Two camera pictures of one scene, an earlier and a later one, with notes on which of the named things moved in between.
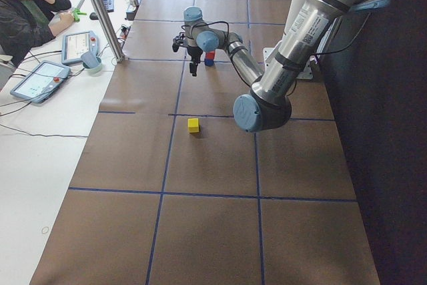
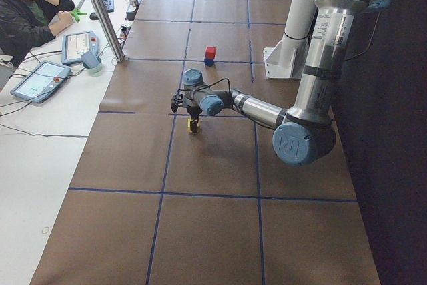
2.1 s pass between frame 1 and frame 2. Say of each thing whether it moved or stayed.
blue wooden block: stayed
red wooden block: stayed
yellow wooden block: stayed
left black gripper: moved
